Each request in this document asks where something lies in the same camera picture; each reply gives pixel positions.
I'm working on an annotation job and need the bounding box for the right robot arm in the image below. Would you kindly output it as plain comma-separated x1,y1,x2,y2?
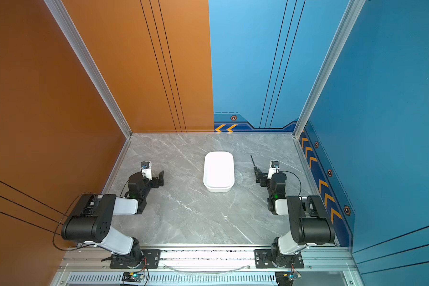
254,161,336,269

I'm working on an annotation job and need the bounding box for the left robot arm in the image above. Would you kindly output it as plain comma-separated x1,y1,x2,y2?
61,169,164,269

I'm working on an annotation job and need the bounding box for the white plastic bin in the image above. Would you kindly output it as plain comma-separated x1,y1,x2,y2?
203,151,235,193

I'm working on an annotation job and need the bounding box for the left small circuit board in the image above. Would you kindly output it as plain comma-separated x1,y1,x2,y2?
120,272,147,286

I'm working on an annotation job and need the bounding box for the small circuit board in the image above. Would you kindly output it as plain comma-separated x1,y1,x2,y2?
275,271,301,286
120,272,147,286

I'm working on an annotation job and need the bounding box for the right small circuit board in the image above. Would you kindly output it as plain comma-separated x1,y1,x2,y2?
275,271,301,286

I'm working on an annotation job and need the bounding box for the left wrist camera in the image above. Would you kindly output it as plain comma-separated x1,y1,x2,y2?
141,161,152,181

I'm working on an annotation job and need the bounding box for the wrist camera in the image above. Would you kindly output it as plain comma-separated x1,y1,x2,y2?
267,160,280,180
141,161,152,181

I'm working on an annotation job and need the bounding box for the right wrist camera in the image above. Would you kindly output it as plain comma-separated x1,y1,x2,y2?
267,160,280,180

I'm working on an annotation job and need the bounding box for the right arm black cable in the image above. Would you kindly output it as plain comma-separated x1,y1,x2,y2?
281,170,303,197

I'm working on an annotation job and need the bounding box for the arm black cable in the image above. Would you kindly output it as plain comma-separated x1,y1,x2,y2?
52,192,104,251
281,170,303,197

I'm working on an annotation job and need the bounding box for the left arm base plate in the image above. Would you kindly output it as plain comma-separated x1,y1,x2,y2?
110,249,161,270

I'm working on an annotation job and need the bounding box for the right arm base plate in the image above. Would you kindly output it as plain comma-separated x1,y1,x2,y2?
254,249,305,269

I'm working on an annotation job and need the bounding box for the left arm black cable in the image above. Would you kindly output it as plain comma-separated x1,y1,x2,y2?
52,192,104,251

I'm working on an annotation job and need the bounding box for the aluminium front rail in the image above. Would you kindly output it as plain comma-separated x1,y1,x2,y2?
51,244,363,286

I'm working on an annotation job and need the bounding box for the right corner aluminium post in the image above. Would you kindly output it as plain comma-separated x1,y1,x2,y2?
293,0,366,139

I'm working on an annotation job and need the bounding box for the corner aluminium post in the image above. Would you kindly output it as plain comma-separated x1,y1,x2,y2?
293,0,366,139
44,0,133,139

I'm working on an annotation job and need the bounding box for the left corner aluminium post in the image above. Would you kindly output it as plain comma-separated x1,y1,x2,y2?
44,0,133,139

